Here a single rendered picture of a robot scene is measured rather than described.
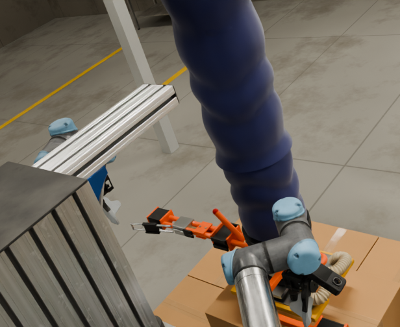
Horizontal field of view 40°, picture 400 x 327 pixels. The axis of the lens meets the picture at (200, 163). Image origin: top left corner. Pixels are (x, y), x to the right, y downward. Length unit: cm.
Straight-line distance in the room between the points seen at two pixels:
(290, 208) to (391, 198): 270
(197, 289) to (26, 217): 203
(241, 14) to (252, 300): 70
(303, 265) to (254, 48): 57
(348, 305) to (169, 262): 213
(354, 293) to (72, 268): 132
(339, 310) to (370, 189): 217
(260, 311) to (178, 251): 291
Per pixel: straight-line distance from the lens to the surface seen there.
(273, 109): 154
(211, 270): 293
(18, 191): 98
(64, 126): 160
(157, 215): 226
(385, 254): 278
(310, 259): 124
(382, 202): 397
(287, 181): 167
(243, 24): 143
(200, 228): 212
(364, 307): 202
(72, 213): 91
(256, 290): 118
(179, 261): 394
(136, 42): 488
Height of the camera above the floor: 244
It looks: 30 degrees down
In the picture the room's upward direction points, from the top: 20 degrees counter-clockwise
